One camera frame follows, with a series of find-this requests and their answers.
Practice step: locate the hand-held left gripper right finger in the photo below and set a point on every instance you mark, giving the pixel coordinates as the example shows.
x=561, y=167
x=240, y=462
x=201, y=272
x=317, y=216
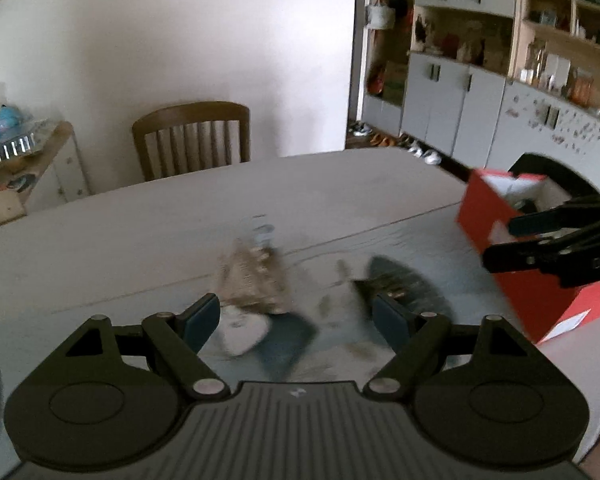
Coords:
x=387, y=320

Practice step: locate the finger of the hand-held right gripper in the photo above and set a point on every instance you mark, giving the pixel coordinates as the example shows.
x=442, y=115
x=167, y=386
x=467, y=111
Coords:
x=530, y=222
x=520, y=257

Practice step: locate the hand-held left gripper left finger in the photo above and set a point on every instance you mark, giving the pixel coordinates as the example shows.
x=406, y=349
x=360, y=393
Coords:
x=202, y=317

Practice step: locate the red cardboard shoe box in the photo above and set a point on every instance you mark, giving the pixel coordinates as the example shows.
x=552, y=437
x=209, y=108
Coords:
x=530, y=300

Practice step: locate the small white rounded object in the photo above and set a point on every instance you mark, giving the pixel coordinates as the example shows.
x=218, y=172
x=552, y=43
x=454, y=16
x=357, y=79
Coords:
x=242, y=337

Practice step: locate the white marble desktop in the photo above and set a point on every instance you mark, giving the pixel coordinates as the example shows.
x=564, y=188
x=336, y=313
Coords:
x=130, y=240

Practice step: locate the pair of white shoes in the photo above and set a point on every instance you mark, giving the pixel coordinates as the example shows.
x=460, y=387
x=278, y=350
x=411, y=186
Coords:
x=427, y=155

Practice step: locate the orange box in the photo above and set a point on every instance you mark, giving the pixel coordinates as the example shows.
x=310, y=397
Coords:
x=581, y=89

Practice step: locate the pair of brown shoes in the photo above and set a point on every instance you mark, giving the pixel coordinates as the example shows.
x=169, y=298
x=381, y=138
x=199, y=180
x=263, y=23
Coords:
x=382, y=140

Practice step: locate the pair of dark sneakers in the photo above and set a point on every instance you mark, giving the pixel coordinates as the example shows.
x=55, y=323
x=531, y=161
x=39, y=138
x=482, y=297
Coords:
x=361, y=130

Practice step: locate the low white side cabinet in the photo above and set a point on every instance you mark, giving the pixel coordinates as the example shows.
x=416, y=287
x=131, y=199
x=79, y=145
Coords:
x=65, y=175

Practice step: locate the brown wooden chair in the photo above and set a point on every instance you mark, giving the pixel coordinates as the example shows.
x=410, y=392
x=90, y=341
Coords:
x=190, y=112

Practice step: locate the clear dish rack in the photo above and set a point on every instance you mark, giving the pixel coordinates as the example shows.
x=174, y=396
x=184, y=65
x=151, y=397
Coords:
x=15, y=147

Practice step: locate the white tote bag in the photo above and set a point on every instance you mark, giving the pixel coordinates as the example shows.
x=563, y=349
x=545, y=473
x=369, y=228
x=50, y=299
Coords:
x=380, y=15

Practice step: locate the blue globe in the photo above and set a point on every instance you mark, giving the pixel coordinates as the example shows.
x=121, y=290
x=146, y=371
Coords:
x=2, y=122

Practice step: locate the white and wood wall cabinet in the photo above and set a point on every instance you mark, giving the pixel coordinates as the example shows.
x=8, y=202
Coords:
x=480, y=110

